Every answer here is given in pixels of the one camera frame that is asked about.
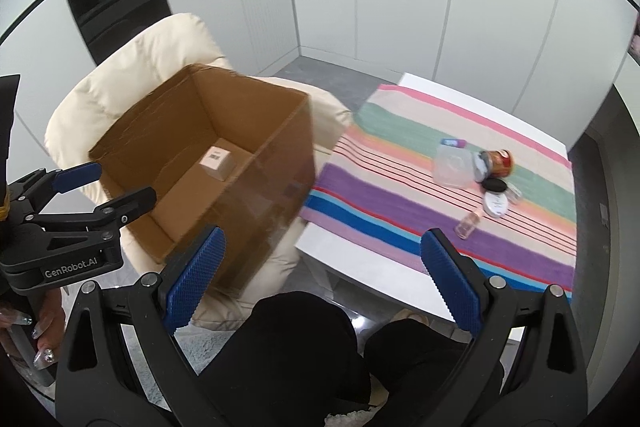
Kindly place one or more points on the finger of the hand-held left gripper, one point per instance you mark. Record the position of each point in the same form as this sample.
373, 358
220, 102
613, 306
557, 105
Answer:
127, 204
77, 176

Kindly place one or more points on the black round lid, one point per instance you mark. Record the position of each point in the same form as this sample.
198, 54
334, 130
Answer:
493, 185

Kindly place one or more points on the beige slipper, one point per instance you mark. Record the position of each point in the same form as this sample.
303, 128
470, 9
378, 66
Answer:
410, 320

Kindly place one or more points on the small clear bottle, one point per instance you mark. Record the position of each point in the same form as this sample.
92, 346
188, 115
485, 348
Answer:
467, 224

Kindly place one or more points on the person's left hand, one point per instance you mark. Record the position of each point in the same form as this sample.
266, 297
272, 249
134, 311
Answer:
47, 327

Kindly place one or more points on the white round jar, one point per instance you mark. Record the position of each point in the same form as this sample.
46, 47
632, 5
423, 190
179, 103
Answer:
495, 204

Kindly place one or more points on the small bottle with purple cap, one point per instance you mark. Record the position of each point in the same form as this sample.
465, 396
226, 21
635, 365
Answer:
452, 143

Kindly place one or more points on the brown cardboard box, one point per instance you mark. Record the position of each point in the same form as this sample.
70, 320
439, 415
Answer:
270, 192

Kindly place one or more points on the cream padded armchair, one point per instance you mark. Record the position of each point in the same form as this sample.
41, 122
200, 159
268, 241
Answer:
150, 52

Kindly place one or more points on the small beige carton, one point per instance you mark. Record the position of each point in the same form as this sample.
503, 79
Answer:
217, 162

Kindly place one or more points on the striped colourful cloth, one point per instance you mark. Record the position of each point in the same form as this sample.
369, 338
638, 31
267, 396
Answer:
380, 187

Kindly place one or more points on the white table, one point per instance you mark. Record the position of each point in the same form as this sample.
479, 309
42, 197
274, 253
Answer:
325, 252

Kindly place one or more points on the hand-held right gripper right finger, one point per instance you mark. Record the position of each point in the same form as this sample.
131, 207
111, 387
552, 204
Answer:
450, 277

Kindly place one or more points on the clear plastic container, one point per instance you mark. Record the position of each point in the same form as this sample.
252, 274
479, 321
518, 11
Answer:
452, 167

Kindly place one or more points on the person's black trousers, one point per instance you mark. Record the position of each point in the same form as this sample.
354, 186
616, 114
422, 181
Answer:
300, 357

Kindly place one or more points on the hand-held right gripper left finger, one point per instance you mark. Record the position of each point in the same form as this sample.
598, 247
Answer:
196, 277

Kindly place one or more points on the red and gold can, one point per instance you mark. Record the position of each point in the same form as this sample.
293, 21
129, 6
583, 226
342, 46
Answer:
497, 162

